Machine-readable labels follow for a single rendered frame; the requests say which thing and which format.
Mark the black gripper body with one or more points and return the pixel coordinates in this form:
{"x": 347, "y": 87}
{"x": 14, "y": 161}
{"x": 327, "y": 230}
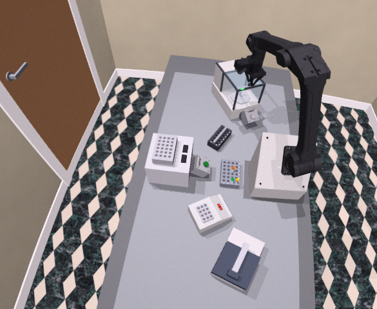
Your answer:
{"x": 258, "y": 74}

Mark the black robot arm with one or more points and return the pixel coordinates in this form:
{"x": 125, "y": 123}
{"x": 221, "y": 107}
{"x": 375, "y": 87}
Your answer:
{"x": 306, "y": 63}

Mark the grey bench mat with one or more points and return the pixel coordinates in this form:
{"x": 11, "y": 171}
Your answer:
{"x": 168, "y": 263}

